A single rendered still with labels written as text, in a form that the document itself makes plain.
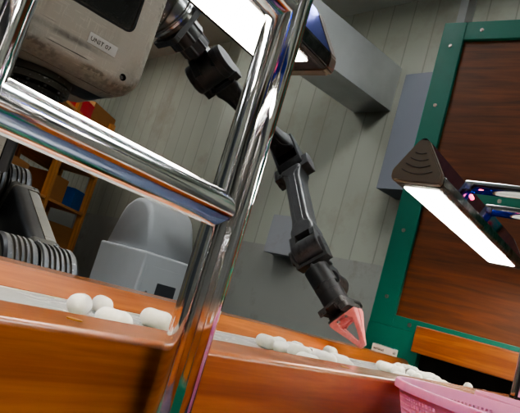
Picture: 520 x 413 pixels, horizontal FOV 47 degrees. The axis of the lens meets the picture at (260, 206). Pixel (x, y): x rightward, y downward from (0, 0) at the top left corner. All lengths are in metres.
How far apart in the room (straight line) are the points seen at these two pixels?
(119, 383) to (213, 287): 0.07
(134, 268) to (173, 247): 0.42
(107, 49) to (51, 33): 0.11
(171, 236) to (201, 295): 4.94
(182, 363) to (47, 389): 0.06
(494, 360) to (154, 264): 3.78
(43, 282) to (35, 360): 0.45
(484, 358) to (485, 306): 0.16
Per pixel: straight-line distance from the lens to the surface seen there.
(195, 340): 0.31
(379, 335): 1.75
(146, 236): 5.10
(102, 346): 0.30
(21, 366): 0.28
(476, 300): 1.70
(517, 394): 1.07
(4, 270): 0.70
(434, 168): 0.94
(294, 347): 0.84
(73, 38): 1.20
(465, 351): 1.61
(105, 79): 1.23
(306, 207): 1.45
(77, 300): 0.58
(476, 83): 1.90
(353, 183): 4.77
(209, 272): 0.30
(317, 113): 5.35
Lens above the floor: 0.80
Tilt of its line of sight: 9 degrees up
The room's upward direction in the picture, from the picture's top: 16 degrees clockwise
